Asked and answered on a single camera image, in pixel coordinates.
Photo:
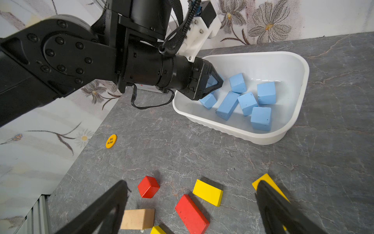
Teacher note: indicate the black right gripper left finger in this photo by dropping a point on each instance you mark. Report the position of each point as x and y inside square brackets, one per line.
[104, 215]

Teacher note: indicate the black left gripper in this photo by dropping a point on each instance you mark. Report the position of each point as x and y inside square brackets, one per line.
[146, 66]

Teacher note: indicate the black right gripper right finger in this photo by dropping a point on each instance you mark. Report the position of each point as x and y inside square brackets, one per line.
[298, 223]

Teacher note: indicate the light blue cube block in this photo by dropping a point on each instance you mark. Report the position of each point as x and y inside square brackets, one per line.
[238, 84]
[208, 101]
[266, 93]
[211, 81]
[261, 118]
[247, 102]

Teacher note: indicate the long light blue block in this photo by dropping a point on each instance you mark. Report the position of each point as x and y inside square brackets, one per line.
[228, 106]

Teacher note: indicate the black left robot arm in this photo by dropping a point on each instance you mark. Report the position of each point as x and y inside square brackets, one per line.
[59, 55]

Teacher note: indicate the yellow rectangular block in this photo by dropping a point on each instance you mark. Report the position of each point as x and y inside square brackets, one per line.
[272, 204]

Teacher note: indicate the natural wood block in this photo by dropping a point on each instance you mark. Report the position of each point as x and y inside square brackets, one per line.
[139, 219]

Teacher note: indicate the white plastic tub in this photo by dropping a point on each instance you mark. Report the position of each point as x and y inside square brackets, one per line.
[288, 70]

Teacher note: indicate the yellow flat block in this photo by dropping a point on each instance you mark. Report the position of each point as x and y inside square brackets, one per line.
[157, 230]

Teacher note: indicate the red small block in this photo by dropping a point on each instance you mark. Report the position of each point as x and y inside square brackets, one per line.
[148, 187]

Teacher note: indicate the yellow small block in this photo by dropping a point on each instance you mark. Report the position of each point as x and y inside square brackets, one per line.
[208, 193]

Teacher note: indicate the red rectangular block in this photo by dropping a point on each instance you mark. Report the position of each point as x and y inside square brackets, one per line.
[192, 217]

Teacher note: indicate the yellow big blind chip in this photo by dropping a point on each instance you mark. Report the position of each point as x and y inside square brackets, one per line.
[111, 141]

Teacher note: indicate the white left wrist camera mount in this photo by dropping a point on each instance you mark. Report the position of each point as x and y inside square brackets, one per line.
[205, 25]

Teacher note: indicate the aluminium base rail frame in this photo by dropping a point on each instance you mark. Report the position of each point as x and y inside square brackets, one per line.
[37, 220]

